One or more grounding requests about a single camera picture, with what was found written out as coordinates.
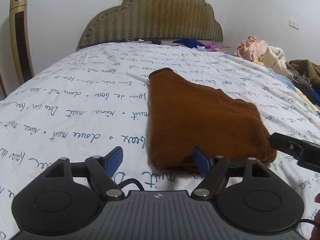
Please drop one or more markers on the blue garment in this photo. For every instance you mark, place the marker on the blue garment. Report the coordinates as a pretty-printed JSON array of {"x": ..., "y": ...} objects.
[{"x": 189, "y": 42}]

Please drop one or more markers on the olive padded headboard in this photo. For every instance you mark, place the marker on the olive padded headboard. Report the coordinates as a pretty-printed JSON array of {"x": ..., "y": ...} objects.
[{"x": 152, "y": 19}]

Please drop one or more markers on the brown knit garment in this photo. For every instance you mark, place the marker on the brown knit garment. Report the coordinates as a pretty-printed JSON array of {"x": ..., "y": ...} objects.
[{"x": 185, "y": 115}]

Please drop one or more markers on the pink clothes pile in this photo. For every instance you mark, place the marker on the pink clothes pile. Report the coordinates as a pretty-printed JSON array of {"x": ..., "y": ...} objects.
[{"x": 252, "y": 49}]

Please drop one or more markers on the dark clothes pile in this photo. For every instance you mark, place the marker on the dark clothes pile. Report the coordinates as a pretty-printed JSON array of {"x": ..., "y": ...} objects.
[{"x": 306, "y": 78}]

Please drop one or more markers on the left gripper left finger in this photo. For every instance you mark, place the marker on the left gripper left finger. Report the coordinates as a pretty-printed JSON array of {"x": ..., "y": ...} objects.
[{"x": 90, "y": 178}]

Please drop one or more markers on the gold tower fan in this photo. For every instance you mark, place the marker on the gold tower fan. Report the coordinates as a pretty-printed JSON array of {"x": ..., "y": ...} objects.
[{"x": 20, "y": 41}]

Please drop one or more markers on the white wall switch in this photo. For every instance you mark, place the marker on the white wall switch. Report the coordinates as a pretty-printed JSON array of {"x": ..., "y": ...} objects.
[{"x": 294, "y": 24}]

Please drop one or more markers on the purple garment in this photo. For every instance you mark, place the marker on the purple garment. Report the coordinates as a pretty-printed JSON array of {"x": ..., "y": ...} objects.
[{"x": 212, "y": 46}]

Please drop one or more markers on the white script-print bedsheet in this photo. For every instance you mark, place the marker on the white script-print bedsheet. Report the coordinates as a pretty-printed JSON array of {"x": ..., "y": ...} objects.
[{"x": 98, "y": 98}]

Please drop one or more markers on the cream clothes pile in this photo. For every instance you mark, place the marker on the cream clothes pile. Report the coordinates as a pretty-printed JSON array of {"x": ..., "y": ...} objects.
[{"x": 274, "y": 58}]

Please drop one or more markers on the person's right hand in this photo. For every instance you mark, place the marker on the person's right hand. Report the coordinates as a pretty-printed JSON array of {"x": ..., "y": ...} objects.
[{"x": 315, "y": 234}]

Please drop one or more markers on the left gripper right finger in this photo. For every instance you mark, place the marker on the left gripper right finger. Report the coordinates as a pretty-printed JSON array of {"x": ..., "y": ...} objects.
[{"x": 217, "y": 171}]

